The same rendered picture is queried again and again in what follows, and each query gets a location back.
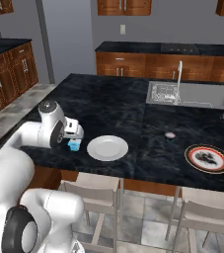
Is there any white tap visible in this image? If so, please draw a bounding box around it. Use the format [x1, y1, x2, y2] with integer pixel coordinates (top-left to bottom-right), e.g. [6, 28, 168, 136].
[173, 59, 184, 106]

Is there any black hob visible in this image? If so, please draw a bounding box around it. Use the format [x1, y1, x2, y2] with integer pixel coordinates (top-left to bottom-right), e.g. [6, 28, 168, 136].
[160, 42, 200, 55]

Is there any plain white plate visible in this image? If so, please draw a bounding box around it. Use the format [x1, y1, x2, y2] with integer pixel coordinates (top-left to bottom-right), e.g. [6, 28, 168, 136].
[86, 134, 130, 162]

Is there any beige bar stool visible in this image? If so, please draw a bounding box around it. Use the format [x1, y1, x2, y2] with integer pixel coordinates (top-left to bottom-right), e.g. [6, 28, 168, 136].
[57, 172, 125, 253]
[164, 185, 224, 253]

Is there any wooden base cupboard run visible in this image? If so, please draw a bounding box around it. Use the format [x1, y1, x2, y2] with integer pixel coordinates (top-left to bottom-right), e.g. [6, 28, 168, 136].
[0, 38, 39, 124]
[95, 41, 224, 84]

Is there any patterned plate with red rim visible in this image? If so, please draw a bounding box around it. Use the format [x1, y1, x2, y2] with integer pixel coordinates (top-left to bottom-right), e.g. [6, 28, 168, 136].
[184, 143, 224, 175]

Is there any wooden kitchen island base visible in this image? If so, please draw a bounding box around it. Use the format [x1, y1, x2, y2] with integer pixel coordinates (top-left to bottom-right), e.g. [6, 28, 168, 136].
[27, 164, 224, 208]

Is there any blue yogurt container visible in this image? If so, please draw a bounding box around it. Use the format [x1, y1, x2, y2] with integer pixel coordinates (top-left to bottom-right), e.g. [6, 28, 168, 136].
[67, 138, 82, 152]

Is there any steel sink basin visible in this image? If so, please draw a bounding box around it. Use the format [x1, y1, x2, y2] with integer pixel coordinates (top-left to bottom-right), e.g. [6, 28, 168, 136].
[145, 80, 224, 111]

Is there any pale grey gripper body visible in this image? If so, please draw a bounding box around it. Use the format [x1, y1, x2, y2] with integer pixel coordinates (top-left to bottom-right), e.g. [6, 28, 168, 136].
[62, 126, 85, 141]

